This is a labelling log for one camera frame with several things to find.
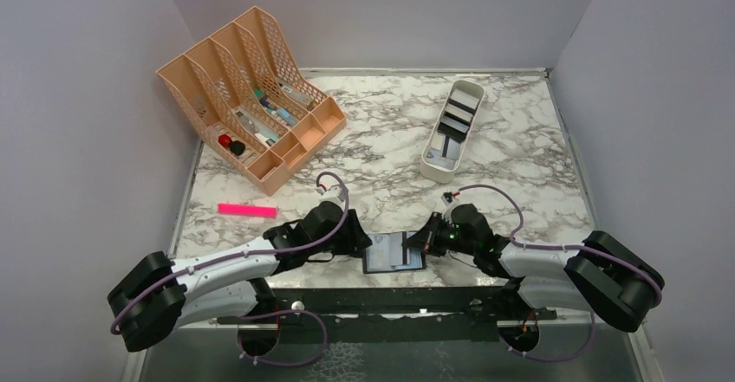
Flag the peach plastic file organizer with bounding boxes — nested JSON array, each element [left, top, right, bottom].
[[157, 7, 347, 196]]

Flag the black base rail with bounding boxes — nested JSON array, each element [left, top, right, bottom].
[[216, 286, 556, 344]]

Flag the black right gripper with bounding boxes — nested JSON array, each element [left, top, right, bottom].
[[403, 210, 478, 256]]

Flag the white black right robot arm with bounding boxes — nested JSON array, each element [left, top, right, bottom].
[[403, 204, 665, 333]]

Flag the pink rectangular bar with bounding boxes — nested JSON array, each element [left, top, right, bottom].
[[218, 203, 278, 218]]

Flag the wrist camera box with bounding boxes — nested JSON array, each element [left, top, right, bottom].
[[441, 191, 457, 207], [322, 185, 346, 206]]

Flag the teal pens in organizer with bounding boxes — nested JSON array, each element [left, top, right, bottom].
[[253, 88, 298, 127]]

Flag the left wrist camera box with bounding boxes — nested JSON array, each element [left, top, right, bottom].
[[322, 185, 346, 206]]

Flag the cream oblong plastic tray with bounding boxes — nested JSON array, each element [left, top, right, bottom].
[[420, 78, 485, 185]]

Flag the grey device in organizer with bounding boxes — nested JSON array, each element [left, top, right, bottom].
[[277, 79, 314, 111]]

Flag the black round item in organizer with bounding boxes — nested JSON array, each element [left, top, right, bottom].
[[228, 140, 246, 157]]

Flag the red round item in organizer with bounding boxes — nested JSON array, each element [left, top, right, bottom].
[[218, 134, 232, 148]]

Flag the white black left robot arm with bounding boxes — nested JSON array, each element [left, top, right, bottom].
[[107, 201, 372, 353]]

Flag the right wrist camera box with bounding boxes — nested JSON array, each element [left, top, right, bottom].
[[441, 191, 457, 207]]

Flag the black leather card holder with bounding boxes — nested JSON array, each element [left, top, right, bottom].
[[362, 230, 426, 275]]

